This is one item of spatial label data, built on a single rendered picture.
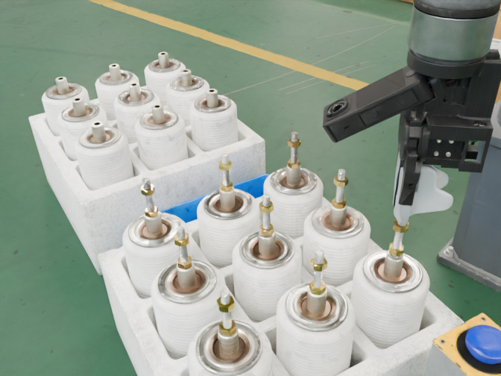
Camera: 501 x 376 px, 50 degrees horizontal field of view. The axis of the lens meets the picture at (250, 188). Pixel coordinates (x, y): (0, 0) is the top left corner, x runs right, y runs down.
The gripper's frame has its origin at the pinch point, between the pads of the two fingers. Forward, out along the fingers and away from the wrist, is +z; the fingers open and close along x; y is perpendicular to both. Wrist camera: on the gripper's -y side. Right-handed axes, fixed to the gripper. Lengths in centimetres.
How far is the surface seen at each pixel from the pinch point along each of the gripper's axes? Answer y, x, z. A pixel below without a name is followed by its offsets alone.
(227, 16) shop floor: -58, 171, 35
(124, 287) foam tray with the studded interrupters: -36.6, -1.5, 16.8
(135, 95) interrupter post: -50, 43, 9
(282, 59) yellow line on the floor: -29, 128, 35
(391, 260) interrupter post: 0.2, -1.0, 6.9
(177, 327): -25.6, -10.3, 13.2
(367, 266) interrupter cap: -2.6, 0.2, 9.5
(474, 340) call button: 6.7, -16.4, 1.9
